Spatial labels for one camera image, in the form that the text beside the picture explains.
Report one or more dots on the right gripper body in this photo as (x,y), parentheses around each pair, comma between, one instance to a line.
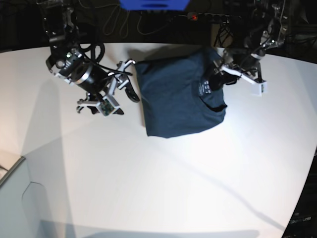
(98,83)

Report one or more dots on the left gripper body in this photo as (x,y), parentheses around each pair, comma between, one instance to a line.
(249,68)

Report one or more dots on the dark blue t-shirt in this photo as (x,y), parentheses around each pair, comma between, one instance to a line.
(176,97)

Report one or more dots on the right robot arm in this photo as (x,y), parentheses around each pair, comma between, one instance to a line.
(60,25)

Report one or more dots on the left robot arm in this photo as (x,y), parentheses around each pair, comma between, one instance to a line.
(265,27)

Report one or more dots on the black power strip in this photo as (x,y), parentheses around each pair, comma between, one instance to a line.
(211,18)

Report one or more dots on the blue box overhead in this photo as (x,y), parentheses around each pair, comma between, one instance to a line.
(154,4)

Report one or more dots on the white storage bin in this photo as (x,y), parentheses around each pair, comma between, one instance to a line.
(34,199)

